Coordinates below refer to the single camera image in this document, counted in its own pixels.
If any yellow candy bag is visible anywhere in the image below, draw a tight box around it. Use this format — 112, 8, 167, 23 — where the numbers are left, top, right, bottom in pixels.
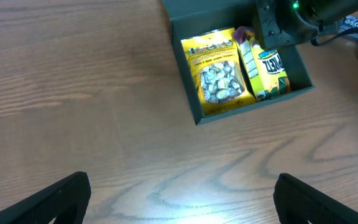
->
181, 27, 256, 116

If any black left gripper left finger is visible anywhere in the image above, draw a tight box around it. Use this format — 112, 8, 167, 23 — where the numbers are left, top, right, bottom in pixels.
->
0, 172, 91, 224

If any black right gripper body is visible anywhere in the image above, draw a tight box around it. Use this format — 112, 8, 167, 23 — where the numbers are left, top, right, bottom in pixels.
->
252, 0, 318, 49

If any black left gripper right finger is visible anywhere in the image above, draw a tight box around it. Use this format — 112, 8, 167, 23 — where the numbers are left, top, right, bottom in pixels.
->
273, 173, 358, 224

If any blue Eclipse mint box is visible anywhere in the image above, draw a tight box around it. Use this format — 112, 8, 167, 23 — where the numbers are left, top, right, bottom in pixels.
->
337, 14, 358, 44

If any yellow green Pretz box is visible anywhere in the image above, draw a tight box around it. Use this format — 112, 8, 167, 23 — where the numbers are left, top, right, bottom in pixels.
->
232, 26, 291, 101

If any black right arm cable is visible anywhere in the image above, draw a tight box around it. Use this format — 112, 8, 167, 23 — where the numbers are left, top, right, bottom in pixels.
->
310, 26, 358, 47

